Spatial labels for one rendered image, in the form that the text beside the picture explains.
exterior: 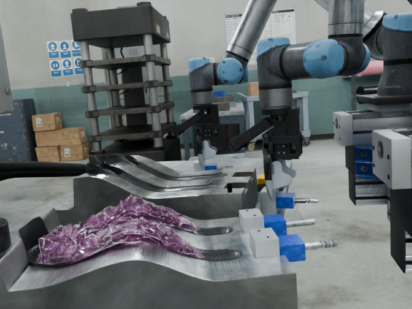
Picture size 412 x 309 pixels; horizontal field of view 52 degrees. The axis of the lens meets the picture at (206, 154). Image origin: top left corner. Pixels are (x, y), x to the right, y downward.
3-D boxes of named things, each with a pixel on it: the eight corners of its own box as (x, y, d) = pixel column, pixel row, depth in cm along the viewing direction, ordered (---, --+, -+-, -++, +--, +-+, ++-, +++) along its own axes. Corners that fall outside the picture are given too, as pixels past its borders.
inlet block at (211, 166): (233, 173, 147) (232, 157, 147) (233, 176, 143) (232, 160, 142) (196, 175, 149) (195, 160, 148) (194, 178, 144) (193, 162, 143)
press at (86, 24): (184, 160, 646) (172, 20, 613) (168, 184, 495) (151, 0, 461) (124, 164, 654) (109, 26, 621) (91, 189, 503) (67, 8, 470)
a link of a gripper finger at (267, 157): (270, 180, 94) (270, 140, 95) (263, 180, 95) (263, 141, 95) (274, 179, 98) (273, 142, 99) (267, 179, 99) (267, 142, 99)
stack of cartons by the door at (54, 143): (91, 156, 762) (84, 110, 748) (84, 160, 730) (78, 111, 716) (45, 159, 769) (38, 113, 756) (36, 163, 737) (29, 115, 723)
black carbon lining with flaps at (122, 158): (229, 180, 106) (227, 143, 105) (216, 198, 91) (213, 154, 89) (103, 184, 114) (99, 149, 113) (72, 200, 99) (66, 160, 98)
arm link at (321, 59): (354, 37, 87) (309, 43, 96) (323, 37, 80) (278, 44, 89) (355, 76, 89) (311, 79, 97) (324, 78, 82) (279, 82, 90)
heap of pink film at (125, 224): (199, 224, 78) (195, 183, 77) (206, 264, 61) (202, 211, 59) (57, 238, 77) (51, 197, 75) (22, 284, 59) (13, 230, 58)
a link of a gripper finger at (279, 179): (291, 202, 94) (290, 160, 94) (265, 202, 96) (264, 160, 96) (293, 201, 96) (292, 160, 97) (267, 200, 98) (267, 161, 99)
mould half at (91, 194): (257, 200, 112) (254, 149, 110) (244, 235, 87) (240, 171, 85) (86, 202, 123) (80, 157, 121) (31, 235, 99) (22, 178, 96)
